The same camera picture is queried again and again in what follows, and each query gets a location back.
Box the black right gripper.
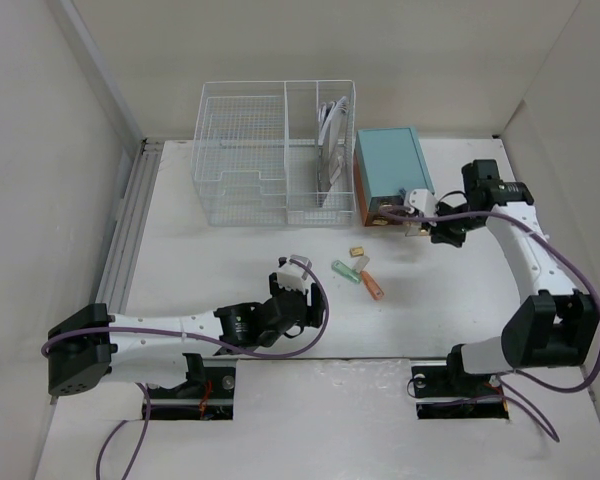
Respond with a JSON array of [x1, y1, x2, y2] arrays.
[[421, 200, 483, 249]]

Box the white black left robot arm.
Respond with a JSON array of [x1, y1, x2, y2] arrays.
[[41, 264, 329, 397]]

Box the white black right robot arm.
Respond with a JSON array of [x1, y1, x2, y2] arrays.
[[429, 160, 599, 394]]

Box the teal orange drawer cabinet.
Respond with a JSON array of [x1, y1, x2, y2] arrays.
[[353, 126, 435, 227]]

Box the green correction tape dispenser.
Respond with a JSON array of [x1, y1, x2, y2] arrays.
[[331, 260, 362, 284]]

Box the orange correction tape dispenser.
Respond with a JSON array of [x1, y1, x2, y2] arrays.
[[360, 270, 384, 301]]

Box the grey eraser block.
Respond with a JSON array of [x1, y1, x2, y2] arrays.
[[355, 255, 370, 269]]

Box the yellow eraser block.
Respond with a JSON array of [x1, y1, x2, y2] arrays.
[[349, 246, 364, 257]]

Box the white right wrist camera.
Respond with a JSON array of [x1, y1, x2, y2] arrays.
[[404, 189, 437, 218]]

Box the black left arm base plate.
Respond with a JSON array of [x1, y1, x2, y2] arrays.
[[141, 360, 237, 421]]

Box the aluminium frame rail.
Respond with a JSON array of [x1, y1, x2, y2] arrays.
[[90, 139, 164, 313]]

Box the white wire mesh basket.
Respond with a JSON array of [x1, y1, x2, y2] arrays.
[[191, 80, 356, 227]]

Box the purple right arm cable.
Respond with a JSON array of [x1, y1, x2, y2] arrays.
[[377, 205, 600, 444]]

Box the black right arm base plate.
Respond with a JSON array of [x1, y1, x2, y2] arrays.
[[409, 361, 509, 420]]

